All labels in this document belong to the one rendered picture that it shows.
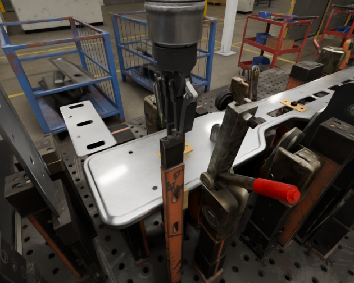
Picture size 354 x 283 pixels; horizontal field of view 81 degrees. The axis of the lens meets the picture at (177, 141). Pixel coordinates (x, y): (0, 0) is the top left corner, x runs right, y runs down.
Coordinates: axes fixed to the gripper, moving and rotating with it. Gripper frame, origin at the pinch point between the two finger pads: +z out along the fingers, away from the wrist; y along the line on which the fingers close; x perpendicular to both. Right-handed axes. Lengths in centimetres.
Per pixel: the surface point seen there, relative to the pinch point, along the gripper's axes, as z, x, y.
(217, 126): 0.9, -11.9, -0.6
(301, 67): 3, -76, 17
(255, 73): -2.7, -39.7, 12.7
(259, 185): -7.2, 0.8, -22.4
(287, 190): -9.5, 0.6, -25.6
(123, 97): 106, -58, 232
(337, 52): 0, -102, 16
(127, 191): 5.4, 14.0, -4.0
